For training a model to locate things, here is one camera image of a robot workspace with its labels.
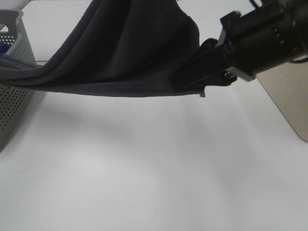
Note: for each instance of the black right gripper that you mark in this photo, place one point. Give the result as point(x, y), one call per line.
point(254, 42)

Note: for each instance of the dark navy towel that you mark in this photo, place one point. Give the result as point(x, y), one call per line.
point(119, 48)

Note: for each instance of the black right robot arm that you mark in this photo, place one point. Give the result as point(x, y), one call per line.
point(297, 10)

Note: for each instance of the beige plastic storage bin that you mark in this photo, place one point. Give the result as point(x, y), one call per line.
point(287, 85)

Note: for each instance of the grey perforated plastic basket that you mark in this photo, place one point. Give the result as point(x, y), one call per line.
point(13, 100)

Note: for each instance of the blue cloth in basket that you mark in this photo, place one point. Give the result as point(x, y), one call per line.
point(3, 48)

